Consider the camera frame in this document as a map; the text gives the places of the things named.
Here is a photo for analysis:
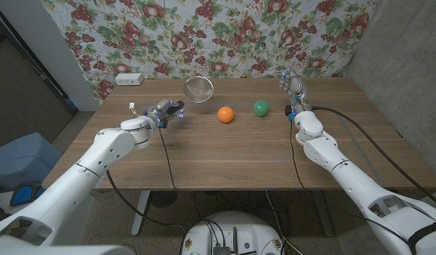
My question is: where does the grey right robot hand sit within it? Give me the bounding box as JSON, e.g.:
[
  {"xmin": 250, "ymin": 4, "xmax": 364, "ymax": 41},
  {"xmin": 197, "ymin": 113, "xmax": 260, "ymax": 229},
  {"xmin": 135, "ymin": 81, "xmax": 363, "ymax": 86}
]
[{"xmin": 279, "ymin": 69, "xmax": 313, "ymax": 113}]

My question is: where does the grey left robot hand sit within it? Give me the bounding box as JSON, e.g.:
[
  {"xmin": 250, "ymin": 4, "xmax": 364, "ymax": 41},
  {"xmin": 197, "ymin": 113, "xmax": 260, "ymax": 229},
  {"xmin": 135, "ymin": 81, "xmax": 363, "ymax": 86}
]
[{"xmin": 143, "ymin": 98, "xmax": 186, "ymax": 129}]

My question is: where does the metal mesh sieve black handle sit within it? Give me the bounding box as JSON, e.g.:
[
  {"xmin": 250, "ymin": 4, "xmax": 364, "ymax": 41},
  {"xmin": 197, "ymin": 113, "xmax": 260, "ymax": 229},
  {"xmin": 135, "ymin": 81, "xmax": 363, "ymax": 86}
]
[{"xmin": 167, "ymin": 75, "xmax": 215, "ymax": 115}]

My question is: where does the green ball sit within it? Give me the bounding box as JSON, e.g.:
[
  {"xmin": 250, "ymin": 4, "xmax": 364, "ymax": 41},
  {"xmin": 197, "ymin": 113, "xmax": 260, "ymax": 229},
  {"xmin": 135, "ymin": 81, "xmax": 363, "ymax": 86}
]
[{"xmin": 253, "ymin": 100, "xmax": 269, "ymax": 118}]

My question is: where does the white power strip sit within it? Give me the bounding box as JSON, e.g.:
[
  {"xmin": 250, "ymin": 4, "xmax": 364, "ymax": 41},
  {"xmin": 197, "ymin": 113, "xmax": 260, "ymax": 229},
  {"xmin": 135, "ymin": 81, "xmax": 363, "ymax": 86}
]
[{"xmin": 114, "ymin": 72, "xmax": 145, "ymax": 86}]

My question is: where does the orange ball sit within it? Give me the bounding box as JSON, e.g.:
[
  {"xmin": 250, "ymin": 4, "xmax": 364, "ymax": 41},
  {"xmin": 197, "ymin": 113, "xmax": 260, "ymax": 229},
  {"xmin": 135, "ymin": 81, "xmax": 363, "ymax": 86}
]
[{"xmin": 217, "ymin": 106, "xmax": 235, "ymax": 124}]

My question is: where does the black round fan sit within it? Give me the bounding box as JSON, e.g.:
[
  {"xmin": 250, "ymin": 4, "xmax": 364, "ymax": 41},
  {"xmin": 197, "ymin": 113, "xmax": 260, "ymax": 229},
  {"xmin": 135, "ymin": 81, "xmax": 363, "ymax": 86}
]
[{"xmin": 149, "ymin": 191, "xmax": 179, "ymax": 208}]

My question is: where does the fruit print backdrop cloth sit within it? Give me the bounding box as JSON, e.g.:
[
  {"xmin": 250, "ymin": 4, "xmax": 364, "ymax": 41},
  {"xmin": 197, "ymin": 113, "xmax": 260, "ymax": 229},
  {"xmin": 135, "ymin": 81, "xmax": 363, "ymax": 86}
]
[{"xmin": 40, "ymin": 0, "xmax": 380, "ymax": 102}]

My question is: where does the white table leg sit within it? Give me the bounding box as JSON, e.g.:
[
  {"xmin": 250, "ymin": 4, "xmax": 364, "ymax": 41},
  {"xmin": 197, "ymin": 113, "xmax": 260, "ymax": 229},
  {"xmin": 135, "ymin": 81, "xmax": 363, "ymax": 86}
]
[{"xmin": 131, "ymin": 191, "xmax": 151, "ymax": 237}]

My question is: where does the grey table leg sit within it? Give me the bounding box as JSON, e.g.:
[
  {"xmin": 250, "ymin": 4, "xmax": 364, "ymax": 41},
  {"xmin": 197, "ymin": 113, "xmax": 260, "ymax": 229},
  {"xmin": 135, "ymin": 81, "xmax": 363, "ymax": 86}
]
[{"xmin": 311, "ymin": 191, "xmax": 335, "ymax": 237}]

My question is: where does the white robot torso base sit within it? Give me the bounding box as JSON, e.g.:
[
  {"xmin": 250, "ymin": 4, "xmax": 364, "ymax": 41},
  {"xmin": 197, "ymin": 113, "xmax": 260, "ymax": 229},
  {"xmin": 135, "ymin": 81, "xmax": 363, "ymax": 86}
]
[{"xmin": 181, "ymin": 211, "xmax": 285, "ymax": 255}]

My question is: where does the blue grey storage bin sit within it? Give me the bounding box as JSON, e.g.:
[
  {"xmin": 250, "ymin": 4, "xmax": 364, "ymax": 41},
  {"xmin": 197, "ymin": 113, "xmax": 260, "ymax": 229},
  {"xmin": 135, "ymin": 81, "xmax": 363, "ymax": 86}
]
[{"xmin": 0, "ymin": 132, "xmax": 64, "ymax": 192}]

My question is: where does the blue and black pad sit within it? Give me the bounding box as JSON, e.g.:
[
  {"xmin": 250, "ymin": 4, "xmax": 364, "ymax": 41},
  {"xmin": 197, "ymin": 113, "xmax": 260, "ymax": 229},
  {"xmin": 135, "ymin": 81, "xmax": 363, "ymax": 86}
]
[{"xmin": 10, "ymin": 180, "xmax": 45, "ymax": 208}]

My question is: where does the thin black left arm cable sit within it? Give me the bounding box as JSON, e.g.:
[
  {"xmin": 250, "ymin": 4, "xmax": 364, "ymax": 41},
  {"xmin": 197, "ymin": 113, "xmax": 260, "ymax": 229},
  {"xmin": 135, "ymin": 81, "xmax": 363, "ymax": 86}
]
[{"xmin": 158, "ymin": 127, "xmax": 204, "ymax": 213}]

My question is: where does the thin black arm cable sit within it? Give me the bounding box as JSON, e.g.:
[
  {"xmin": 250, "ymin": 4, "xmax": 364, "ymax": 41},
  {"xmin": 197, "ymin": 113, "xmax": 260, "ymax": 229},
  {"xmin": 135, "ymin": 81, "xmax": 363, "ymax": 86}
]
[
  {"xmin": 158, "ymin": 127, "xmax": 204, "ymax": 213},
  {"xmin": 289, "ymin": 120, "xmax": 311, "ymax": 193}
]

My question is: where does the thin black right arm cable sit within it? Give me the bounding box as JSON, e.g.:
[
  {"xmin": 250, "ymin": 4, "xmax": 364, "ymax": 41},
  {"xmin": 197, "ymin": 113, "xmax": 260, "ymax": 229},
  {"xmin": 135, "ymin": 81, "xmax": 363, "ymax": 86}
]
[{"xmin": 289, "ymin": 120, "xmax": 311, "ymax": 193}]

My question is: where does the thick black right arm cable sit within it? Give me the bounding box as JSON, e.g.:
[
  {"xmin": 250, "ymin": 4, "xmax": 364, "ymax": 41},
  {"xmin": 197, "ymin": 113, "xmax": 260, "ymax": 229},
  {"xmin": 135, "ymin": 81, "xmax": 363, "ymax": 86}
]
[{"xmin": 311, "ymin": 105, "xmax": 436, "ymax": 212}]

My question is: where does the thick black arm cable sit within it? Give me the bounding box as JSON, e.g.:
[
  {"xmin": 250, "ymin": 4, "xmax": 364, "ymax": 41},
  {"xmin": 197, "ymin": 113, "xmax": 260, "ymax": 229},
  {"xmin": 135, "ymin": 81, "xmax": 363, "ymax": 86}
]
[
  {"xmin": 311, "ymin": 105, "xmax": 436, "ymax": 212},
  {"xmin": 106, "ymin": 169, "xmax": 186, "ymax": 227}
]

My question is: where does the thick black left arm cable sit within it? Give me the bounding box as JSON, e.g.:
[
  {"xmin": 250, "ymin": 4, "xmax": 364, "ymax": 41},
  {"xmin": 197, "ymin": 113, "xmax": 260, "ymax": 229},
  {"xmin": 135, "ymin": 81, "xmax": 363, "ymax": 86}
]
[{"xmin": 106, "ymin": 169, "xmax": 186, "ymax": 227}]

